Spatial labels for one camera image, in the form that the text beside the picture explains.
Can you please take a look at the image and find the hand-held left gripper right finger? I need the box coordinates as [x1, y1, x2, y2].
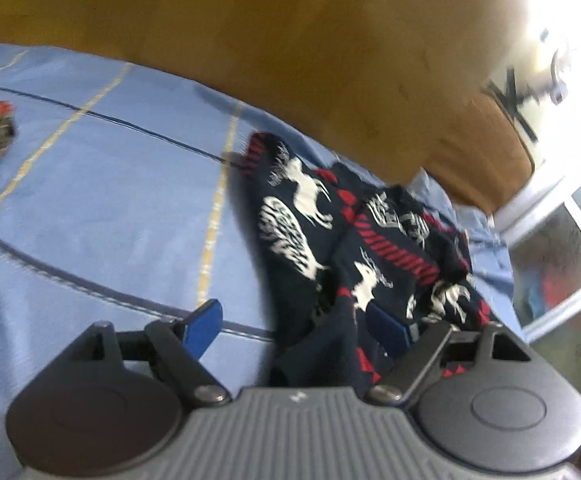
[367, 305, 534, 407]

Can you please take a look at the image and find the navy red white patterned sweater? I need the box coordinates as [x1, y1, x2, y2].
[243, 131, 496, 388]

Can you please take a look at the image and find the white framed glass door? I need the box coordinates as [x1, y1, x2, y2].
[493, 172, 581, 343]

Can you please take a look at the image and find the brown wooden headboard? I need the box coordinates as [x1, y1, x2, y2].
[0, 0, 537, 210]

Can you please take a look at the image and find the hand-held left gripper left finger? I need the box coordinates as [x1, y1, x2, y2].
[67, 298, 232, 407]

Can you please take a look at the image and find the light blue striped bedsheet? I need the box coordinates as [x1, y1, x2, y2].
[0, 40, 523, 480]

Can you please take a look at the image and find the black wall hanger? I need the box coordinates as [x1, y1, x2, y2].
[484, 74, 568, 142]

